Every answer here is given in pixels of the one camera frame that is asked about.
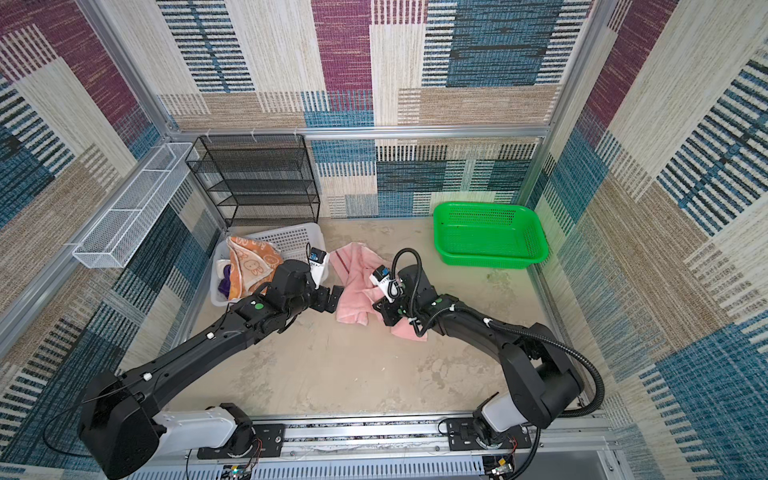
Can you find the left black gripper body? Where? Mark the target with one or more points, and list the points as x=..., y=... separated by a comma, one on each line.
x=318, y=299

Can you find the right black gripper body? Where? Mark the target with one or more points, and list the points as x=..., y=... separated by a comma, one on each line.
x=394, y=312

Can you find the pink towel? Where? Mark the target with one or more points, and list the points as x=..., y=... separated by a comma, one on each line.
x=353, y=264

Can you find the white plastic laundry basket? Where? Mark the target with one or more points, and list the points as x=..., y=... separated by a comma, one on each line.
x=290, y=241

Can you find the green plastic basket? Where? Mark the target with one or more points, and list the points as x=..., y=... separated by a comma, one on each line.
x=489, y=235

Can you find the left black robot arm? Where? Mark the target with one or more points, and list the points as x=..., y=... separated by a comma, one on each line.
x=123, y=423

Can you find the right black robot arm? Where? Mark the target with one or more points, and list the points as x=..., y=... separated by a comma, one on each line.
x=540, y=376

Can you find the orange patterned towel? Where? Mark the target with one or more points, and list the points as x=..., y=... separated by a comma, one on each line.
x=253, y=262

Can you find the purple towel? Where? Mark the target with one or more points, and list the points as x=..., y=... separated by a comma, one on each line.
x=224, y=284

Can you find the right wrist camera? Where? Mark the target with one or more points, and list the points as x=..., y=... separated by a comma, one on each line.
x=384, y=280

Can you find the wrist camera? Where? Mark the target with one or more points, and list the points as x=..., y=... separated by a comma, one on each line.
x=384, y=280
x=318, y=262

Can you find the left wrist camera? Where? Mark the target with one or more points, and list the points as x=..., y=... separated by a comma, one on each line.
x=318, y=262

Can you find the black wire mesh shelf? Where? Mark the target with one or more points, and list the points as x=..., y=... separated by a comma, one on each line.
x=257, y=180

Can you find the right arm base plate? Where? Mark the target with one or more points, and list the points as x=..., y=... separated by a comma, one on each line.
x=462, y=435

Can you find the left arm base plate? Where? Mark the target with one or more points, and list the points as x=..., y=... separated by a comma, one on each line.
x=264, y=441

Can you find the white wire mesh tray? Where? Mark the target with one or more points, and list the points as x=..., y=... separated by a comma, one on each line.
x=115, y=238

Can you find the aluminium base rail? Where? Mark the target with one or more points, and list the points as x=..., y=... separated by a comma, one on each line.
x=408, y=447

